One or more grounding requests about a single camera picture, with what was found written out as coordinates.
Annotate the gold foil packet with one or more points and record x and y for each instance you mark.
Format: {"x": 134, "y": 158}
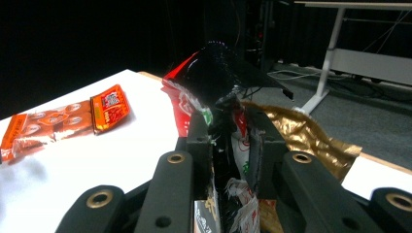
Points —
{"x": 307, "y": 136}

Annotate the white metal desk frame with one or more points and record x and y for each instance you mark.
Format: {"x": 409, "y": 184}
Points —
{"x": 356, "y": 64}

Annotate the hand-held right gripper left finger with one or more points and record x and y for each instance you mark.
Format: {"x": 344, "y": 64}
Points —
{"x": 201, "y": 152}

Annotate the red and black food packet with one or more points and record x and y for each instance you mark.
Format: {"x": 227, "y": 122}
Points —
{"x": 210, "y": 74}

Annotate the orange snack bag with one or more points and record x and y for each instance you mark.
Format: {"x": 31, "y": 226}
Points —
{"x": 64, "y": 119}

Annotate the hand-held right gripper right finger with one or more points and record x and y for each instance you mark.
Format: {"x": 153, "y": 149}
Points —
{"x": 268, "y": 145}

